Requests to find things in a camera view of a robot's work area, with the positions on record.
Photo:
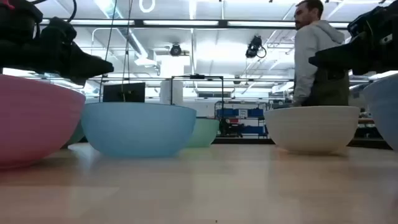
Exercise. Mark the light green plastic bowl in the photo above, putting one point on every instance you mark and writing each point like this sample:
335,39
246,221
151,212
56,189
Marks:
205,132

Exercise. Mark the light blue plastic bowl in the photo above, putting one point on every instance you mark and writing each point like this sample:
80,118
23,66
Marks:
136,130

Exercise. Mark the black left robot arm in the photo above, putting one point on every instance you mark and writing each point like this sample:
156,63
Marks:
18,21

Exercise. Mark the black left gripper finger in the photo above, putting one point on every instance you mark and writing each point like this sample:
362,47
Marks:
87,63
79,81

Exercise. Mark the black monitor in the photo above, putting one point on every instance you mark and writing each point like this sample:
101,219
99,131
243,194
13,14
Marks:
124,92

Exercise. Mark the blue-grey plastic bowl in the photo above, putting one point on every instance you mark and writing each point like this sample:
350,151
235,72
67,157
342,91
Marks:
385,109

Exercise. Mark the person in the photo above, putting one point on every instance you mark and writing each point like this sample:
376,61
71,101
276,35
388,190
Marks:
311,62

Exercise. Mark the white plastic bowl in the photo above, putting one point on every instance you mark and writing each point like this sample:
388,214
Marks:
311,130

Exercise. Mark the white column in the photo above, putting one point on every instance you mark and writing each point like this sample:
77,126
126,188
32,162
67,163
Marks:
171,91

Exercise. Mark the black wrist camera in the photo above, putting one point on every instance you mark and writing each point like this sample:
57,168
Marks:
367,21
59,31

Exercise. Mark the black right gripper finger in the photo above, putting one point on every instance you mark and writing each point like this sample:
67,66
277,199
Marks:
332,57

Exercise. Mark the thin black background frame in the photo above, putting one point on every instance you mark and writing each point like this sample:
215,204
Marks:
222,90

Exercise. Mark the black aluminium rig frame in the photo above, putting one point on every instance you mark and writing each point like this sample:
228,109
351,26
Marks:
222,23

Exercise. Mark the pink plastic bowl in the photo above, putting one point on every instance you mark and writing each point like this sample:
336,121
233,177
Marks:
34,124

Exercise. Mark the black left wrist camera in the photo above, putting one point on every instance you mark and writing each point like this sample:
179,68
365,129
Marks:
59,31

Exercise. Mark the shelf with blue bins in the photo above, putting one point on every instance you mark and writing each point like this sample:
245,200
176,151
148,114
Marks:
242,122

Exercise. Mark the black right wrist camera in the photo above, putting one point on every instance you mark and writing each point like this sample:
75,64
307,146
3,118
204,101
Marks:
367,21

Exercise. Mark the teal plastic bowl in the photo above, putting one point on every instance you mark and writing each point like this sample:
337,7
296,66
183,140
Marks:
77,134

